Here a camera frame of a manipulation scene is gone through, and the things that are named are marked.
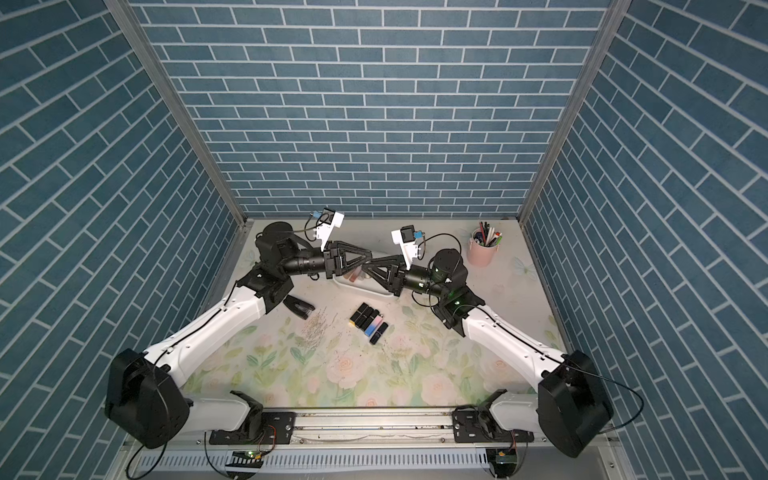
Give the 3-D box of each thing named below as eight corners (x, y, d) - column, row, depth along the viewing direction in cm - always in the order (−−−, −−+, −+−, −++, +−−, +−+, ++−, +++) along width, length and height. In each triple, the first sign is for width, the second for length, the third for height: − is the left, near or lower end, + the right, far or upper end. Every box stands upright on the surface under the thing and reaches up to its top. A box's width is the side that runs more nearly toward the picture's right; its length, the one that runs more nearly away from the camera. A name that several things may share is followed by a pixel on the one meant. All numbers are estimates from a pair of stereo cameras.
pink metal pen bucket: (466, 269, 110) (474, 244, 99) (463, 253, 115) (470, 227, 104) (492, 269, 110) (504, 244, 99) (488, 253, 116) (498, 227, 104)
